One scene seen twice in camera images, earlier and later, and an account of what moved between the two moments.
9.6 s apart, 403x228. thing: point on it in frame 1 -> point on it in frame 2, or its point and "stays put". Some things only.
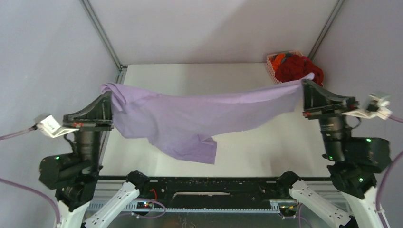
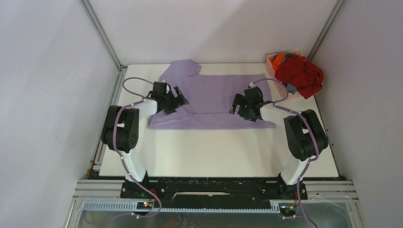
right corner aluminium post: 325,29 stays put
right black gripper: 315,99 -> 240,99
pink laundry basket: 272,68 stays put
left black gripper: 95,116 -> 177,102
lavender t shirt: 185,125 -> 210,99
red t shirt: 295,67 stays put
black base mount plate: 213,193 stays put
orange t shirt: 277,60 stays put
